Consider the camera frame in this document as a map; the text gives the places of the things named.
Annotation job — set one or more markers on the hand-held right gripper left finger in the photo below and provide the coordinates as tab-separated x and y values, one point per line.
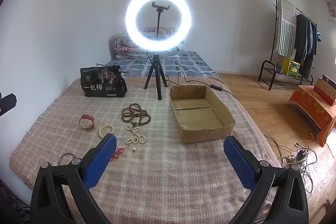
101	158

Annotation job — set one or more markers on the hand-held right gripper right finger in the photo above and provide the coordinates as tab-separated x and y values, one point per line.
239	161

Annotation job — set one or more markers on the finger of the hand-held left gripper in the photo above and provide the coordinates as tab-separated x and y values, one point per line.
8	103

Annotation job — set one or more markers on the cardboard box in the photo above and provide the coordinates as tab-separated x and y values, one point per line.
204	132

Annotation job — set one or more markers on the pink plaid blanket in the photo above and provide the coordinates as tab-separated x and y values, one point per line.
157	174

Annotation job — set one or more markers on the white power strip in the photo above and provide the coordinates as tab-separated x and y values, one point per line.
298	159

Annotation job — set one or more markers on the black snack bag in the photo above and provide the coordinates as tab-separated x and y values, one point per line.
102	82

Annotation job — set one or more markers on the orange cloth covered table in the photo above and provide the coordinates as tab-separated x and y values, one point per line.
309	108

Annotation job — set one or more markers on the zebra striped dark clothing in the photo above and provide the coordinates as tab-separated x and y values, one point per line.
10	203

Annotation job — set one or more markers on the yellow green box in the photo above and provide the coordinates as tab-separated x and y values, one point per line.
291	67

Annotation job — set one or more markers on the beige gift box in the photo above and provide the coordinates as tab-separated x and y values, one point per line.
324	90

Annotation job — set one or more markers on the folded floral quilt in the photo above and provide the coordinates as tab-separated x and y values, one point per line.
123	47

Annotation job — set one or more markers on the green striped cloth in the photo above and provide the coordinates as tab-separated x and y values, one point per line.
286	29

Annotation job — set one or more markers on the dark hanging clothes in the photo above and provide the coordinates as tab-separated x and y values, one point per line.
302	35

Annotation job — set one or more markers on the black phone holder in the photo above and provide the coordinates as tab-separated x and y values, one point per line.
158	22

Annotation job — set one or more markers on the black clothes rack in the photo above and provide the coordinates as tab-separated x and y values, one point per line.
275	3

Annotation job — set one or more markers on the pink wall sticker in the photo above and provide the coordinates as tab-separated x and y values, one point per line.
331	7

